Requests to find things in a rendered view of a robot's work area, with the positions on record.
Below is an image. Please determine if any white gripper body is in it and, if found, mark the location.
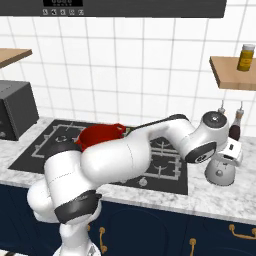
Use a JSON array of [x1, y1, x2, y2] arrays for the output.
[[217, 150, 243, 167]]

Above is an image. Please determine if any navy drawer front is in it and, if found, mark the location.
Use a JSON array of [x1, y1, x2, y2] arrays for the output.
[[191, 215, 256, 256]]

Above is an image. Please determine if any yellow jar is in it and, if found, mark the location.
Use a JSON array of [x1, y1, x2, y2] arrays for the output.
[[236, 43, 256, 72]]

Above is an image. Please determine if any navy cupboard door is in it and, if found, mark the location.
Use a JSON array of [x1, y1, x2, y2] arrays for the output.
[[0, 184, 64, 255], [87, 199, 192, 256]]

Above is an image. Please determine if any red pot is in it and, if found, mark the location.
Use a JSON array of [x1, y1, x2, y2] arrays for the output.
[[75, 122, 128, 153]]

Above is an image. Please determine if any dark grey range hood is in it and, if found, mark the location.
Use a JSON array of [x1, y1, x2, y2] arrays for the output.
[[0, 0, 228, 20]]

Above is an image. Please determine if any black hob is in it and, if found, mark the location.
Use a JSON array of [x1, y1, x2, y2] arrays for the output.
[[8, 118, 190, 196]]

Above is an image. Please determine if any dark grey toaster oven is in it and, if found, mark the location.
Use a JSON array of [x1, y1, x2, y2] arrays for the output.
[[0, 79, 40, 142]]

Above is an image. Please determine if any gold drawer handle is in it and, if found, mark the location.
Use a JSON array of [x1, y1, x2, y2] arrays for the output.
[[228, 223, 256, 241]]

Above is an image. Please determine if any wooden wall shelf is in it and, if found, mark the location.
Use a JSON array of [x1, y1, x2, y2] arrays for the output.
[[208, 55, 256, 92], [0, 48, 34, 70]]

